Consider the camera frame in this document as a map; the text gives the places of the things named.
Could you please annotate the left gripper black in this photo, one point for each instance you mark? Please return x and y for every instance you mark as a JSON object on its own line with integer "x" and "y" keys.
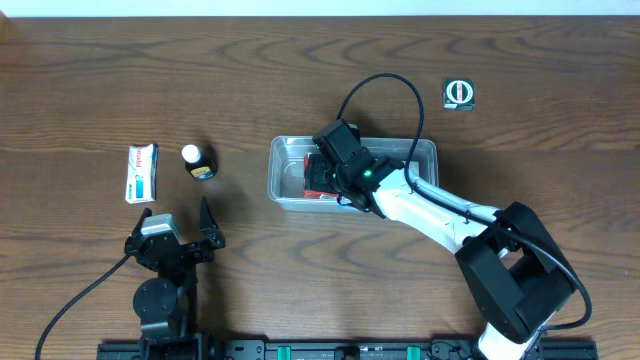
{"x": 185, "y": 250}

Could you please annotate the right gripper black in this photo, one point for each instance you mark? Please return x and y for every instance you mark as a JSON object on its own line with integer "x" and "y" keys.
{"x": 317, "y": 173}

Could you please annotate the red medicine sachet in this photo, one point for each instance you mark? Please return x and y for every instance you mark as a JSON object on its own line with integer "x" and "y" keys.
{"x": 312, "y": 194}

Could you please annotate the green box round logo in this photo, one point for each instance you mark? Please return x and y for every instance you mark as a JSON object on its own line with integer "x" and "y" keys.
{"x": 458, "y": 95}

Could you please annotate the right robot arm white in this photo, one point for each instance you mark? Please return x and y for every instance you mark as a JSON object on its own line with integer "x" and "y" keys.
{"x": 516, "y": 273}

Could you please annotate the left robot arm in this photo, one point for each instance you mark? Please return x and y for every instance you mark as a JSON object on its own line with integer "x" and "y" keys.
{"x": 167, "y": 304}

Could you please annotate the clear plastic container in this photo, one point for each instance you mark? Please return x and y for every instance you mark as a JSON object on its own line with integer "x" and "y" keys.
{"x": 285, "y": 182}

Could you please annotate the small dark bottle white cap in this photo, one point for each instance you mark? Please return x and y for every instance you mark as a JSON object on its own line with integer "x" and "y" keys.
{"x": 199, "y": 166}

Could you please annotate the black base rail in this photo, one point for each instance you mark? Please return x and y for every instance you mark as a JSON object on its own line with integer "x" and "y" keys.
{"x": 450, "y": 349}

